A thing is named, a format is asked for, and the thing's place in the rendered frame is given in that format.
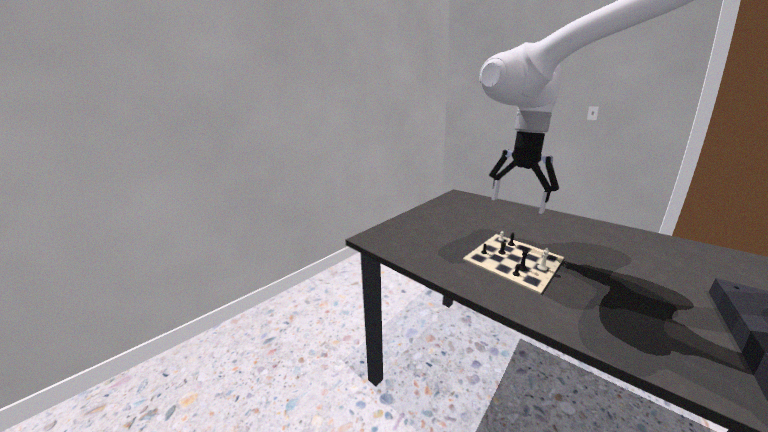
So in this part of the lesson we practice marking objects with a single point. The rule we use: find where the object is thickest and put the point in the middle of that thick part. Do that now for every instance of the cream and grey chessboard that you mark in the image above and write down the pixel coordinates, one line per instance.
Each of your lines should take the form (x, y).
(503, 265)

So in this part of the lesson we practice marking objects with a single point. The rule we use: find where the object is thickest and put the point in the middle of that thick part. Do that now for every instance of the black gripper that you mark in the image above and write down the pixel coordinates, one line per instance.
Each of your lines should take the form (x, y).
(533, 142)

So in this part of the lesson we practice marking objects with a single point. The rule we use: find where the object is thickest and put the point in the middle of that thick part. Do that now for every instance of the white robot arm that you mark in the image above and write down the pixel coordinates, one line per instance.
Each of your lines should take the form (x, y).
(516, 77)

